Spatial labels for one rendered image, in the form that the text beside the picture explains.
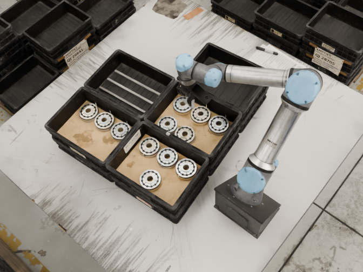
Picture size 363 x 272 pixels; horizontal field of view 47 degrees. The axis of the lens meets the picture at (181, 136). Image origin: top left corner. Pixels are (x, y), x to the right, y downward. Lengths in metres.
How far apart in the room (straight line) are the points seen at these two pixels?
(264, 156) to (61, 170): 1.12
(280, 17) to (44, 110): 1.82
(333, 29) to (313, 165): 1.20
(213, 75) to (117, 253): 0.96
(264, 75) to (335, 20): 1.49
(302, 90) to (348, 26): 1.63
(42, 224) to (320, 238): 1.81
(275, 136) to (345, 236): 1.38
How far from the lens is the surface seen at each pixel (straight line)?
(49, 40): 3.19
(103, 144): 2.16
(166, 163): 2.02
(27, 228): 3.05
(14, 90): 3.30
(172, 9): 2.86
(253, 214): 1.85
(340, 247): 2.87
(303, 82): 1.57
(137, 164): 2.07
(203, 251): 2.03
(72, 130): 2.25
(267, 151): 1.67
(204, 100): 1.86
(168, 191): 1.99
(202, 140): 2.10
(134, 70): 2.39
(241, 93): 2.26
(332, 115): 2.42
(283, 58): 2.60
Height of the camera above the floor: 2.66
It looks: 60 degrees down
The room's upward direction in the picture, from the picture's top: 7 degrees counter-clockwise
